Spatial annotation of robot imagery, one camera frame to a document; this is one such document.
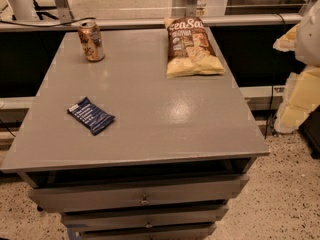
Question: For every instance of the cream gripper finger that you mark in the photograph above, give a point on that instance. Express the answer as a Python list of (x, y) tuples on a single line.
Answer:
[(287, 41), (301, 97)]

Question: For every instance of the orange soda can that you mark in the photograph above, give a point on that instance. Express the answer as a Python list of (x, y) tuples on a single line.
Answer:
[(91, 40)]

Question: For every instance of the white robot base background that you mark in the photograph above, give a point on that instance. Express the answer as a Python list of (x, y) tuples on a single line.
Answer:
[(23, 9)]

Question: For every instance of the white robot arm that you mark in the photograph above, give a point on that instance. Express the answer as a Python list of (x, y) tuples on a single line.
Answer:
[(307, 46)]

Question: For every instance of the brown yellow chip bag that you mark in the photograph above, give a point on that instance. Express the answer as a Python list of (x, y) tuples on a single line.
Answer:
[(189, 50)]

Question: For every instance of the grey drawer cabinet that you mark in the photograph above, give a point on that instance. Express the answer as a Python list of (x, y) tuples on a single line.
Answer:
[(163, 129)]

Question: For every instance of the bottom grey drawer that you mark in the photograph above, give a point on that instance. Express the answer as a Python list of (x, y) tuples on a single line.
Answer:
[(171, 232)]

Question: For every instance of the grey drawer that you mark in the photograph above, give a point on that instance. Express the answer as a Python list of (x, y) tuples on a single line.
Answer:
[(138, 194), (147, 217), (171, 232)]

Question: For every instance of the blue snack bar wrapper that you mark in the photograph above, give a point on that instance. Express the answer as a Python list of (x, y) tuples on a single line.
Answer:
[(91, 116)]

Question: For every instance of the top grey drawer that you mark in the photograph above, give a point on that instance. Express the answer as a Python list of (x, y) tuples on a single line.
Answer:
[(138, 194)]

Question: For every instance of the middle grey drawer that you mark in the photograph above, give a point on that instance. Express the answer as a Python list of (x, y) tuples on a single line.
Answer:
[(147, 217)]

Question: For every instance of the grey metal rail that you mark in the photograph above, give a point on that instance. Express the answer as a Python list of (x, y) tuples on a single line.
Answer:
[(152, 23)]

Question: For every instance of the grey metal frame post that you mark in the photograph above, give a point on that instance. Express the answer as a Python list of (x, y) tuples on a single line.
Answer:
[(64, 11)]

